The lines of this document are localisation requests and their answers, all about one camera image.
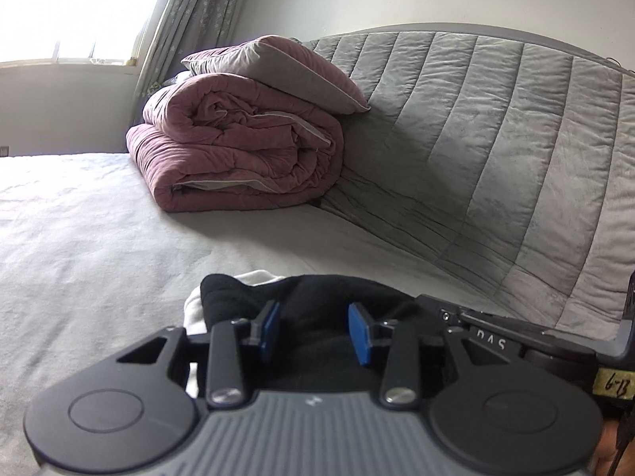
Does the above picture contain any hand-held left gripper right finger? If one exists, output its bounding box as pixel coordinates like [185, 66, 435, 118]
[347, 302, 489, 410]

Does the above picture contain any window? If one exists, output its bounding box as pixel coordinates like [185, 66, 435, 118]
[0, 0, 174, 67]

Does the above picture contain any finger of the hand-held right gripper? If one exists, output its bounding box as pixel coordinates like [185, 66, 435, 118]
[416, 294, 471, 329]

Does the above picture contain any black T-shirt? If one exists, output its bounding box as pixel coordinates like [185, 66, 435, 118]
[199, 274, 447, 392]

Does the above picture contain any folded pink quilt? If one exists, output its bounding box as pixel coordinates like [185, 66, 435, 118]
[125, 72, 345, 214]

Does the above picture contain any grey patterned curtain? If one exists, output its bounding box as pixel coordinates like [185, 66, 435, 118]
[130, 0, 249, 127]

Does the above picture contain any pink and grey pillow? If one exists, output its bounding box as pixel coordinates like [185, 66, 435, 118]
[180, 35, 373, 116]

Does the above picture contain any grey quilted headboard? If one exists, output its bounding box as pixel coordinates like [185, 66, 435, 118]
[298, 22, 635, 358]

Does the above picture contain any white folded garment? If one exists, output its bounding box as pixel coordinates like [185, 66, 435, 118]
[183, 270, 279, 397]

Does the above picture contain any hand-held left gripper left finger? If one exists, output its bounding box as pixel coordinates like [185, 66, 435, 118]
[115, 300, 283, 407]

